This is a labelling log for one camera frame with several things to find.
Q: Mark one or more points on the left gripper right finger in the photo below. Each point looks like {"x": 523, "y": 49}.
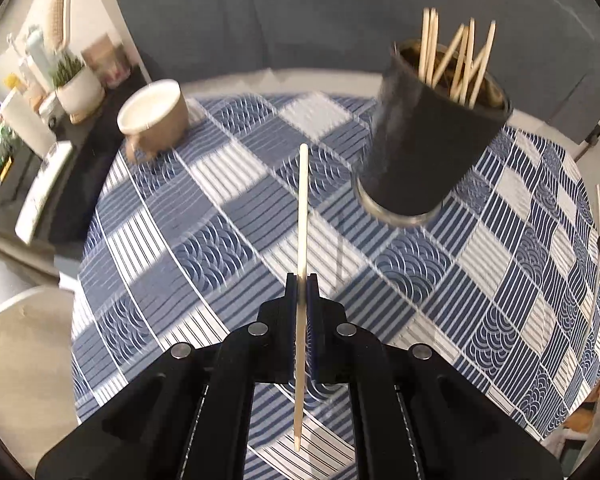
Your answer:
{"x": 324, "y": 349}

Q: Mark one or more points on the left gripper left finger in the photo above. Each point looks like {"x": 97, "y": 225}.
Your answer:
{"x": 275, "y": 357}

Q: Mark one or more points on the wooden chopstick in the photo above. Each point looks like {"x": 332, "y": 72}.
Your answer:
{"x": 484, "y": 61}
{"x": 302, "y": 264}
{"x": 423, "y": 52}
{"x": 432, "y": 45}

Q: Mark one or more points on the black cylindrical utensil holder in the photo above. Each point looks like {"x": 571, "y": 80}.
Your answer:
{"x": 422, "y": 142}

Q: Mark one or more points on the blue white patterned tablecloth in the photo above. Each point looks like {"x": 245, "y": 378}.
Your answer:
{"x": 503, "y": 282}

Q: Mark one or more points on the beige ceramic mug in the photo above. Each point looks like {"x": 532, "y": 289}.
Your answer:
{"x": 153, "y": 120}

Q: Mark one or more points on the white potted plant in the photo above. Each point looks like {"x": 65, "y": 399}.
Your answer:
{"x": 77, "y": 88}

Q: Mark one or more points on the pink jar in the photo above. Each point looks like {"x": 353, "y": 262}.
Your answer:
{"x": 108, "y": 61}

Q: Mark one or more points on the grey fabric backdrop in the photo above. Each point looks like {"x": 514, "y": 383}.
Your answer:
{"x": 546, "y": 53}

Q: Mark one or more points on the white paper roll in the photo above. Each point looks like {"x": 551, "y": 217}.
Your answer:
{"x": 30, "y": 127}

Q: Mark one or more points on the wooden hair brush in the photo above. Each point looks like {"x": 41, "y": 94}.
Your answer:
{"x": 57, "y": 25}

